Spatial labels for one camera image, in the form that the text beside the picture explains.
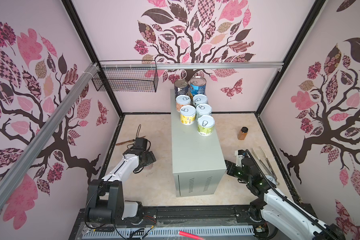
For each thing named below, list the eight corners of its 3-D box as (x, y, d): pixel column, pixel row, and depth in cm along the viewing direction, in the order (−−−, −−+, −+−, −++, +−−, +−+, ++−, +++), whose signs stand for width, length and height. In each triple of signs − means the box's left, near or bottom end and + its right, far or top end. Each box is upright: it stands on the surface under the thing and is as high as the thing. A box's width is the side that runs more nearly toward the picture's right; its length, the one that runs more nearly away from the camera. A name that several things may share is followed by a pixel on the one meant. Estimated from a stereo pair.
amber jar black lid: (238, 140, 106) (242, 132, 98) (237, 135, 109) (240, 126, 102) (244, 140, 106) (249, 132, 98) (243, 135, 109) (247, 126, 102)
